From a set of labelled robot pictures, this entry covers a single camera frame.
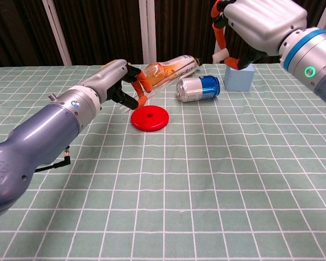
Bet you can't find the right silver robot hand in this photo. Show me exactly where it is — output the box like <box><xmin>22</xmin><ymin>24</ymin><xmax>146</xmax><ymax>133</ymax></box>
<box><xmin>210</xmin><ymin>0</ymin><xmax>308</xmax><ymax>70</ymax></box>

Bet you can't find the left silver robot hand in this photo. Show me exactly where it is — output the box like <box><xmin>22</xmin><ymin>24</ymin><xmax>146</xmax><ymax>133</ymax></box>
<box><xmin>80</xmin><ymin>59</ymin><xmax>153</xmax><ymax>111</ymax></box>

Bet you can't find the red flat disc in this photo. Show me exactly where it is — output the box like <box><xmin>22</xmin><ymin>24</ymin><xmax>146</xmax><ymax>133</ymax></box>
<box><xmin>130</xmin><ymin>105</ymin><xmax>170</xmax><ymax>133</ymax></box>

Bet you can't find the light blue foam cube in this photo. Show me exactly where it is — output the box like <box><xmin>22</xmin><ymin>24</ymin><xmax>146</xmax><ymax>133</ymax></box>
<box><xmin>224</xmin><ymin>64</ymin><xmax>255</xmax><ymax>92</ymax></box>

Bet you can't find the orange drink plastic bottle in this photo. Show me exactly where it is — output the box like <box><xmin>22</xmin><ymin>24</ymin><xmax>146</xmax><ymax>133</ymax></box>
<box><xmin>140</xmin><ymin>54</ymin><xmax>202</xmax><ymax>88</ymax></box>

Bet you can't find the blue and silver can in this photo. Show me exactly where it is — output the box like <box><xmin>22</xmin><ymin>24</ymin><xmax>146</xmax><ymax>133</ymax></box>
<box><xmin>175</xmin><ymin>75</ymin><xmax>221</xmax><ymax>103</ymax></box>

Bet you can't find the green checked tablecloth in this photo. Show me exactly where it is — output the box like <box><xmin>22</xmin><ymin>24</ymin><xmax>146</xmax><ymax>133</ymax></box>
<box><xmin>0</xmin><ymin>63</ymin><xmax>326</xmax><ymax>261</ymax></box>

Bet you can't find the white partition post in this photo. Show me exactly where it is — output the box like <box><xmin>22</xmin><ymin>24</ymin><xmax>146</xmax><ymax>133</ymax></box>
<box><xmin>139</xmin><ymin>0</ymin><xmax>157</xmax><ymax>65</ymax></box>
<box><xmin>41</xmin><ymin>0</ymin><xmax>73</xmax><ymax>66</ymax></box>
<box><xmin>316</xmin><ymin>0</ymin><xmax>326</xmax><ymax>30</ymax></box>

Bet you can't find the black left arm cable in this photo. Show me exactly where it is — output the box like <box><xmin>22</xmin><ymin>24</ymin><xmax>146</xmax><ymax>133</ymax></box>
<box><xmin>34</xmin><ymin>146</ymin><xmax>72</xmax><ymax>173</ymax></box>

